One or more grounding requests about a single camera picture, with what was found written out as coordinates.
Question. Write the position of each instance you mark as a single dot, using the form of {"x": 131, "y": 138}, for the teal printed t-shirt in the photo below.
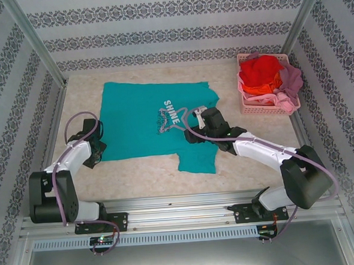
{"x": 134, "y": 117}

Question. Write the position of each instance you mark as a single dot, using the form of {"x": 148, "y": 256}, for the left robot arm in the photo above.
{"x": 52, "y": 200}

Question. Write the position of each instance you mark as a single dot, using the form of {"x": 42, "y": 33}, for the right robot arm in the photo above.
{"x": 309, "y": 184}

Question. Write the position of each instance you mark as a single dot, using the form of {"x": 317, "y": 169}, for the pink plastic basket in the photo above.
{"x": 253, "y": 110}

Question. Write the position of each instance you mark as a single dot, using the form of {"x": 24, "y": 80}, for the orange t-shirt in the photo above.
{"x": 258, "y": 89}

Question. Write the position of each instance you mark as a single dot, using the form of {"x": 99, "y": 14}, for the red t-shirt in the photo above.
{"x": 260, "y": 70}

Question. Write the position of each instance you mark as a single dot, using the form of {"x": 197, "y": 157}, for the mauve t-shirt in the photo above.
{"x": 292, "y": 80}

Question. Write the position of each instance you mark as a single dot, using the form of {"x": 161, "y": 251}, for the grey sheet metal panel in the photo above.
{"x": 184, "y": 258}

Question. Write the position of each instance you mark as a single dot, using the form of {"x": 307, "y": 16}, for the aluminium table side rail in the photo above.
{"x": 304, "y": 130}
{"x": 57, "y": 115}

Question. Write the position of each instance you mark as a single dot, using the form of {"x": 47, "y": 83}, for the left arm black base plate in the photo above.
{"x": 120, "y": 220}

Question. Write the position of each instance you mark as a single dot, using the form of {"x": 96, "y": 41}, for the aluminium mounting rail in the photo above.
{"x": 182, "y": 213}

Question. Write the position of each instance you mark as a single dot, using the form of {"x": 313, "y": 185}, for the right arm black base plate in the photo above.
{"x": 242, "y": 214}

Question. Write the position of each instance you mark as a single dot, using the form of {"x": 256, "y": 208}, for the aluminium frame post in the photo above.
{"x": 36, "y": 42}
{"x": 302, "y": 19}

